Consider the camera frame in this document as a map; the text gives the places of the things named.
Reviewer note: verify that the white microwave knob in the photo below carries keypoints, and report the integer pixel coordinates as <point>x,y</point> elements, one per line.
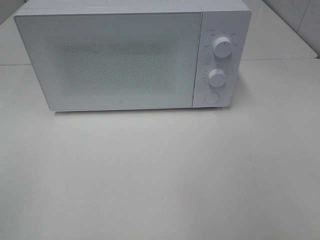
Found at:
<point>216,78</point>
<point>222,46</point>

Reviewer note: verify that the white microwave oven body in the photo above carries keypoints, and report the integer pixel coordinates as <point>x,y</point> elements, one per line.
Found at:
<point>218,18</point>

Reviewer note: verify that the white microwave door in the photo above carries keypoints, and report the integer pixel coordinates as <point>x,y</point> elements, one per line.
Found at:
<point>113,61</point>

